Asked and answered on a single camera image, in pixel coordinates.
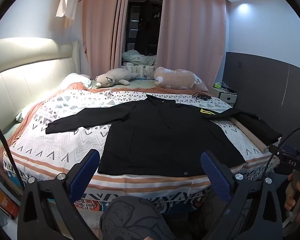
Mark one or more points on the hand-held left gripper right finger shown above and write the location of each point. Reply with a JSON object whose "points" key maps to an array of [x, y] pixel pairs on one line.
{"points": [[215, 176]]}

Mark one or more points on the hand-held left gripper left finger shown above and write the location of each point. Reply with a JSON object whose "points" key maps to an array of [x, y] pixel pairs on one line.
{"points": [[85, 171]]}

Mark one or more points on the black jacket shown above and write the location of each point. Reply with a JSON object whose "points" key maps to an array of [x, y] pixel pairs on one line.
{"points": [[165, 135]]}

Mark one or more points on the patterned white and orange blanket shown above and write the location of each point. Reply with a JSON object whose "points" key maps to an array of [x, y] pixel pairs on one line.
{"points": [[65, 140]]}

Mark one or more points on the person's left leg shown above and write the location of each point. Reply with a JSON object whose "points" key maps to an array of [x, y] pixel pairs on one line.
{"points": [[135, 220]]}

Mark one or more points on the white nightstand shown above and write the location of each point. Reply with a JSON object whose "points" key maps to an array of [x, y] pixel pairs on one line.
{"points": [[226, 96]]}

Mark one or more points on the stack of books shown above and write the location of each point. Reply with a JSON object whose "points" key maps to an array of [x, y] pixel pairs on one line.
{"points": [[5, 202]]}

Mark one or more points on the small green object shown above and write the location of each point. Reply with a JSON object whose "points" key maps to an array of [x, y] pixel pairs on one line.
{"points": [[216, 85]]}

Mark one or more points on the white pillow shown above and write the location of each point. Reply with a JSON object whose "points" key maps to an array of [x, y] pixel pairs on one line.
{"points": [[77, 78]]}

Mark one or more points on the grey plush toy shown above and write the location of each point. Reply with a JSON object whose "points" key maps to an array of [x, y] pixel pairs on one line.
{"points": [[117, 76]]}

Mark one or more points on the pink plush pillow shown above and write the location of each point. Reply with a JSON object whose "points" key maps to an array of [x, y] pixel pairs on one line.
{"points": [[177, 78]]}

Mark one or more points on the cream padded headboard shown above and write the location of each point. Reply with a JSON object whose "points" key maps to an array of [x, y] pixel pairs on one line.
{"points": [[27, 80]]}

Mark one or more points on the crumpled white duvet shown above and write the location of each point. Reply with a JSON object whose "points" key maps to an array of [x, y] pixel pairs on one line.
{"points": [[137, 60]]}

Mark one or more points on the pink curtain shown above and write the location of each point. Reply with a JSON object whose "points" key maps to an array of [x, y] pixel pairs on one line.
{"points": [[190, 30], [100, 30]]}

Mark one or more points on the white hanging garment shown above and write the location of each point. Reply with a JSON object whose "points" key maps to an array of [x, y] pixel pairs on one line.
{"points": [[68, 2]]}

